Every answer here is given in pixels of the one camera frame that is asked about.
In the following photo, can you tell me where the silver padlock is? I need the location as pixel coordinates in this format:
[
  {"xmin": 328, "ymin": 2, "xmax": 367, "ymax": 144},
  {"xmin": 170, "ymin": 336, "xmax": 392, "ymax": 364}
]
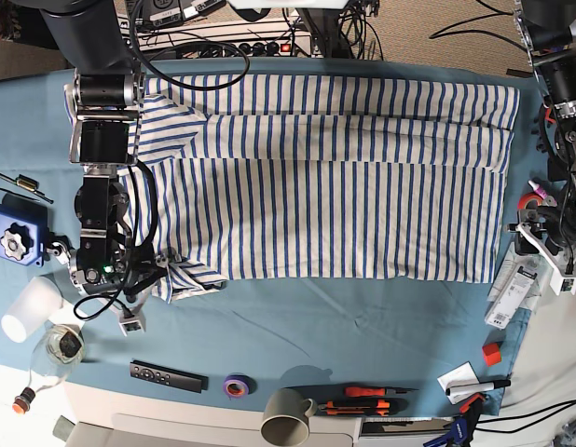
[{"xmin": 46, "ymin": 236, "xmax": 75, "ymax": 265}]

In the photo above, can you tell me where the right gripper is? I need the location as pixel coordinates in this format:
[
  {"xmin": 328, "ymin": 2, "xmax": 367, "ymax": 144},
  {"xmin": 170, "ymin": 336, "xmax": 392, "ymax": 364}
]
[{"xmin": 68, "ymin": 250, "xmax": 181, "ymax": 321}]

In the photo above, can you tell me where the red cube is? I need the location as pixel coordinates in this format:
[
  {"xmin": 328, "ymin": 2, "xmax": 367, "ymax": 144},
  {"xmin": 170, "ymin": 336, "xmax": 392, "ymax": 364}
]
[{"xmin": 482, "ymin": 342, "xmax": 502, "ymax": 367}]

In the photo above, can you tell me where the orange tape roll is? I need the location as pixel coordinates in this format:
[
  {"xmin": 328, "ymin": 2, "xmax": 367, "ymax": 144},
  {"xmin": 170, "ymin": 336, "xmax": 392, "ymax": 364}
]
[{"xmin": 517, "ymin": 193, "xmax": 543, "ymax": 219}]

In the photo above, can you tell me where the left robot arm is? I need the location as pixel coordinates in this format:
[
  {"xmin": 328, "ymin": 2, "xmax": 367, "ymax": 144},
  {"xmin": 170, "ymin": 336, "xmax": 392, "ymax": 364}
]
[{"xmin": 513, "ymin": 1, "xmax": 576, "ymax": 277}]

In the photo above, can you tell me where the thin metal tool with brass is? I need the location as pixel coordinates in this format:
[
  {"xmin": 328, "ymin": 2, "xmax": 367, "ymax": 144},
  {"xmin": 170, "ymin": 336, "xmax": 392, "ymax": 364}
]
[{"xmin": 0, "ymin": 172, "xmax": 54, "ymax": 204}]

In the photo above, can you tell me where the black remote control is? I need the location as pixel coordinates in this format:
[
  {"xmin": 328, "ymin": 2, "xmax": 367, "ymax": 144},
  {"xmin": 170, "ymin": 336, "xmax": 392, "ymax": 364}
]
[{"xmin": 130, "ymin": 360, "xmax": 209, "ymax": 394}]

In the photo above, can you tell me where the blue box with black knob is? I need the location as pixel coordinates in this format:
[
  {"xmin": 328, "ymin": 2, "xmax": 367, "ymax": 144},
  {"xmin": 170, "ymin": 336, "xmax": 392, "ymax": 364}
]
[{"xmin": 0, "ymin": 204, "xmax": 48, "ymax": 267}]

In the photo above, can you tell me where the white plastic cup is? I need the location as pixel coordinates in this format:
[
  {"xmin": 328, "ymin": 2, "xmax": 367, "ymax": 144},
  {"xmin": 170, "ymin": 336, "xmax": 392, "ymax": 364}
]
[{"xmin": 1, "ymin": 277, "xmax": 62, "ymax": 343}]

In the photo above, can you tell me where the white paper card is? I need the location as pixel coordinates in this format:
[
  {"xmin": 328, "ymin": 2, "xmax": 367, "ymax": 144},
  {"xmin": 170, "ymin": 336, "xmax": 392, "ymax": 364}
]
[{"xmin": 437, "ymin": 361, "xmax": 479, "ymax": 392}]

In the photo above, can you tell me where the white paper note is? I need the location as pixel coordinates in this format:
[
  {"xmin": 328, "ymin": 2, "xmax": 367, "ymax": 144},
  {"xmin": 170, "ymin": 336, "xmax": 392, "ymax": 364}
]
[{"xmin": 48, "ymin": 299, "xmax": 85, "ymax": 331}]

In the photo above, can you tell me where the purple white glue tube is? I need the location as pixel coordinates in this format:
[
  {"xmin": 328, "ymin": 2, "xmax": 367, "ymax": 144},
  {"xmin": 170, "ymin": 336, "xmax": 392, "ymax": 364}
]
[{"xmin": 528, "ymin": 180, "xmax": 557, "ymax": 207}]

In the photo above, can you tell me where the black power strip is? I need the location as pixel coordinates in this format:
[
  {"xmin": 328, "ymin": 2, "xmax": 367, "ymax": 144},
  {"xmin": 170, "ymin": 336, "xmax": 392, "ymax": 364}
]
[{"xmin": 231, "ymin": 41, "xmax": 310, "ymax": 58}]

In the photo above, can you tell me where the purple tape roll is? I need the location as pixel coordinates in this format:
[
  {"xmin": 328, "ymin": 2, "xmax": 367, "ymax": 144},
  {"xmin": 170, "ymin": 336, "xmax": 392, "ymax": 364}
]
[{"xmin": 223, "ymin": 374, "xmax": 252, "ymax": 399}]

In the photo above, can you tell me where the black white product package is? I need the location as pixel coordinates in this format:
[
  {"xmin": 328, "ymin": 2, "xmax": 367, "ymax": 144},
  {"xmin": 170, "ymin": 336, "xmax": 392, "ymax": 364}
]
[{"xmin": 485, "ymin": 250, "xmax": 544, "ymax": 330}]

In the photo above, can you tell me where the blue white striped T-shirt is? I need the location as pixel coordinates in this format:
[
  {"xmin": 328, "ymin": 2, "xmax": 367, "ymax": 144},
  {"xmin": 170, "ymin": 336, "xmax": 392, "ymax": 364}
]
[{"xmin": 138, "ymin": 74, "xmax": 521, "ymax": 302}]

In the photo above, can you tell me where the orange black utility knife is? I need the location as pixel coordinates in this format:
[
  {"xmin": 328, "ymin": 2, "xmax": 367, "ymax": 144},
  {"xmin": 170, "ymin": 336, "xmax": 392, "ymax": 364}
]
[{"xmin": 319, "ymin": 399, "xmax": 408, "ymax": 417}]

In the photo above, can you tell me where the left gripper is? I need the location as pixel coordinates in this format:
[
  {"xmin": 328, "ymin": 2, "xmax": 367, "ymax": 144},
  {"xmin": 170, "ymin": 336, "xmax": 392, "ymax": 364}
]
[{"xmin": 506, "ymin": 205, "xmax": 576, "ymax": 276}]

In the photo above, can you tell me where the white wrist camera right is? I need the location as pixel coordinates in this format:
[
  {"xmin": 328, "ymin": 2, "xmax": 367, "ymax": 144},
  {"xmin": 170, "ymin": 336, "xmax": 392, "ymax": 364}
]
[{"xmin": 118, "ymin": 311, "xmax": 146, "ymax": 336}]

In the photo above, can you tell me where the grey ceramic mug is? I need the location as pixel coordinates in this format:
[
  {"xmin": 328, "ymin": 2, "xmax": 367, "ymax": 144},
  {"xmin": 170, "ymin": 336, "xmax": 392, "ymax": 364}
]
[{"xmin": 260, "ymin": 388, "xmax": 318, "ymax": 446}]

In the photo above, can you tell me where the clear glass bottle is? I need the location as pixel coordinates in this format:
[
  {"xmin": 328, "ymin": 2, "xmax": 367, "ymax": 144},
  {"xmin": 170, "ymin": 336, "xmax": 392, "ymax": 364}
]
[{"xmin": 12, "ymin": 325, "xmax": 85, "ymax": 414}]

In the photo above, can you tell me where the orange black screwdriver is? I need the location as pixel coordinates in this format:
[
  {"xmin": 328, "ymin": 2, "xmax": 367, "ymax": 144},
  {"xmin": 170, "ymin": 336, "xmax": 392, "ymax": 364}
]
[{"xmin": 343, "ymin": 386, "xmax": 416, "ymax": 399}]

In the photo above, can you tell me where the blue black bar clamp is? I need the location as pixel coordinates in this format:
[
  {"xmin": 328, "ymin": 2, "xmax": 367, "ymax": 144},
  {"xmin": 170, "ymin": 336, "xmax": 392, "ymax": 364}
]
[{"xmin": 424, "ymin": 393, "xmax": 487, "ymax": 447}]

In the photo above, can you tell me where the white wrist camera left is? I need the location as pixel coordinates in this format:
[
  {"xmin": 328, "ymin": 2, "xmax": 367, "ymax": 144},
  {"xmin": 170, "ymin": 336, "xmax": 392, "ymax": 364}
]
[{"xmin": 550, "ymin": 268, "xmax": 576, "ymax": 296}]

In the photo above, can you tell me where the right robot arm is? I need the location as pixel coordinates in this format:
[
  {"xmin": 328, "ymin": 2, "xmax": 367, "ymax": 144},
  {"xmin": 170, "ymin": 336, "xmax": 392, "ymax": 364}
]
[{"xmin": 15, "ymin": 1, "xmax": 167, "ymax": 332}]

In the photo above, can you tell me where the teal table cloth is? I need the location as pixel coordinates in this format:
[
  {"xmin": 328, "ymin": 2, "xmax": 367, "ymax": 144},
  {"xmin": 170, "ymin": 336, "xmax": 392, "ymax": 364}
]
[{"xmin": 0, "ymin": 59, "xmax": 546, "ymax": 415}]

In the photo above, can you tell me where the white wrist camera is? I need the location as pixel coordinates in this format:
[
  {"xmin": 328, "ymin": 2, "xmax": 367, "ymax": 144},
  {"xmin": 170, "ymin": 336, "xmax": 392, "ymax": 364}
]
[
  {"xmin": 550, "ymin": 268, "xmax": 576, "ymax": 296},
  {"xmin": 118, "ymin": 311, "xmax": 146, "ymax": 336}
]

